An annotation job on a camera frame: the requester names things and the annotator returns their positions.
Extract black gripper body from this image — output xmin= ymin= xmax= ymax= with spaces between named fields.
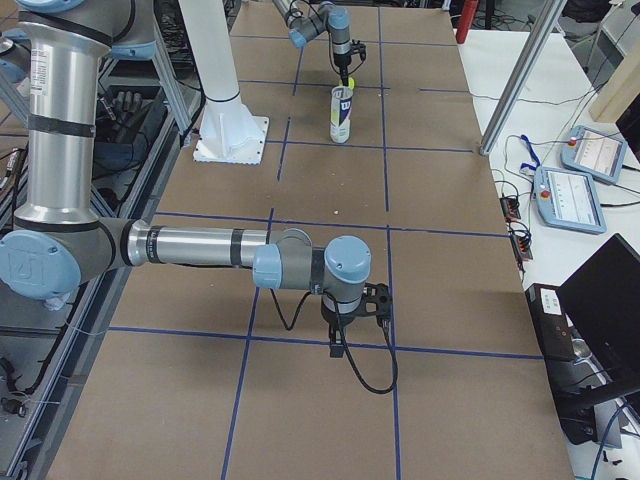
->
xmin=321 ymin=295 xmax=360 ymax=330
xmin=333 ymin=53 xmax=351 ymax=71

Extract Wilson tennis ball can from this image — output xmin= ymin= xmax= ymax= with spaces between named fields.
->
xmin=330 ymin=85 xmax=353 ymax=144

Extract red cylinder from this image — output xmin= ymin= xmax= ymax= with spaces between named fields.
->
xmin=456 ymin=0 xmax=479 ymax=45

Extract orange black adapter box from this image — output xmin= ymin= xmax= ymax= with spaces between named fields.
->
xmin=499 ymin=196 xmax=521 ymax=221

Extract black computer box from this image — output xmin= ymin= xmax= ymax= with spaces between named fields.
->
xmin=526 ymin=284 xmax=622 ymax=448

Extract near teach pendant tablet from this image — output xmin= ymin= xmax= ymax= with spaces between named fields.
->
xmin=533 ymin=166 xmax=607 ymax=235

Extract teach pendant tablet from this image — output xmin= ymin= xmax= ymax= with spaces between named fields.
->
xmin=560 ymin=125 xmax=628 ymax=185
xmin=533 ymin=166 xmax=607 ymax=235

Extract far teach pendant tablet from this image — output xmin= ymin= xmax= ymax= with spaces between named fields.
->
xmin=560 ymin=125 xmax=628 ymax=185

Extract black laptop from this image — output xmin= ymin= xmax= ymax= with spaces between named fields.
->
xmin=557 ymin=233 xmax=639 ymax=374

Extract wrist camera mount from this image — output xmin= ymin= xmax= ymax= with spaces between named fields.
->
xmin=350 ymin=40 xmax=367 ymax=62
xmin=358 ymin=283 xmax=393 ymax=324

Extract white pedestal column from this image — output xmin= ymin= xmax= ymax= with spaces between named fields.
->
xmin=179 ymin=0 xmax=269 ymax=165

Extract blue lanyard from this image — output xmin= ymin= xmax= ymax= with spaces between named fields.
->
xmin=517 ymin=133 xmax=542 ymax=176

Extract aluminium frame post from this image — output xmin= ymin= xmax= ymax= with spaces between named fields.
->
xmin=479 ymin=0 xmax=567 ymax=156

